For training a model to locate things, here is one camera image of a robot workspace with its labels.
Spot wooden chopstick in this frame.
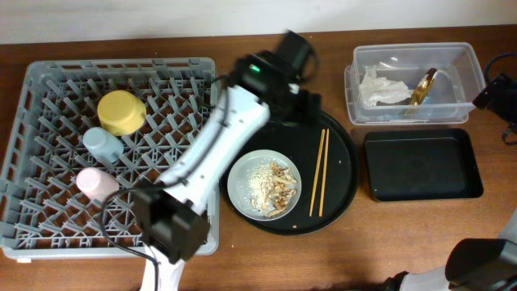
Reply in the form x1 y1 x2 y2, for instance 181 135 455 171
309 129 326 217
318 129 330 217

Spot white tissue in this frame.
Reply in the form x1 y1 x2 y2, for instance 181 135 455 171
359 68 413 107

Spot gold foil wrapper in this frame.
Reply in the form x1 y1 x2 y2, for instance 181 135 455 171
404 68 438 116

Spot grey plate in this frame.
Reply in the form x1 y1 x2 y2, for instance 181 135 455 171
227 150 302 221

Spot yellow plastic bowl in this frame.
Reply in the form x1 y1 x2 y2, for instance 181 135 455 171
97 90 147 136

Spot light blue plastic cup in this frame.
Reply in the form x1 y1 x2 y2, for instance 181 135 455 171
82 127 124 163

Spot pink plastic cup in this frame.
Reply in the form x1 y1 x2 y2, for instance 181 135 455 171
76 167 119 202

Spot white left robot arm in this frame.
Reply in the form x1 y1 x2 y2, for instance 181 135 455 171
132 31 321 290

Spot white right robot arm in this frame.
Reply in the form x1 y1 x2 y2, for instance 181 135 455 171
378 73 516 291

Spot grey dishwasher rack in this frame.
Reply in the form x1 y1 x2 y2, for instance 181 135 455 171
1 57 221 260

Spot clear plastic bin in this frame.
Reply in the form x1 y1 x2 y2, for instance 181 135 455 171
344 42 485 125

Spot round black tray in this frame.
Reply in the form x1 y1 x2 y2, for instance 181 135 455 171
219 112 359 235

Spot food scraps on plate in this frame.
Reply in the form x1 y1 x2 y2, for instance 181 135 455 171
247 162 298 218

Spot black rectangular tray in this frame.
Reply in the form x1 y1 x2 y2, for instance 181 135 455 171
364 129 484 202

